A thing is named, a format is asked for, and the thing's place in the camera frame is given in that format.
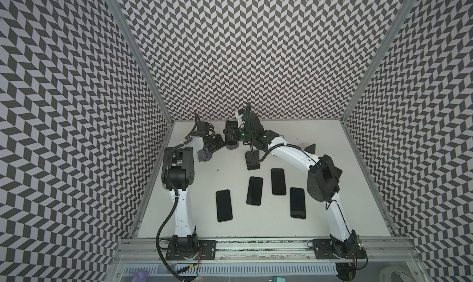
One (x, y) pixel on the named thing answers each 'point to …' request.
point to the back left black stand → (204, 154)
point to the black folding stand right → (311, 148)
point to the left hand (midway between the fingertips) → (227, 142)
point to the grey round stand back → (233, 146)
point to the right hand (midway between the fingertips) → (224, 135)
